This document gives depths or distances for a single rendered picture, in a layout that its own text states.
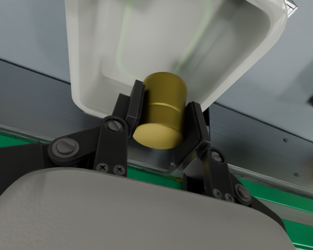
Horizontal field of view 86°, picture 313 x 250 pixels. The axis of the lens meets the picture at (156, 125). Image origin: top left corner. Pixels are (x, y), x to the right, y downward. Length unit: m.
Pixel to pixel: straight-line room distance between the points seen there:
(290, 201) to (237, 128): 0.16
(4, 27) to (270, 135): 0.51
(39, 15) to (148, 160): 0.28
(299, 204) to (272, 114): 0.17
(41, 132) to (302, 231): 0.46
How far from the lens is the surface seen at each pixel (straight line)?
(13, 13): 0.36
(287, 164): 0.41
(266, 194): 0.36
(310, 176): 0.45
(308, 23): 0.30
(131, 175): 0.33
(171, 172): 0.32
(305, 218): 0.43
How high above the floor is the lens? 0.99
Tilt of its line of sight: 34 degrees down
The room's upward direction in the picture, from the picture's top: 170 degrees counter-clockwise
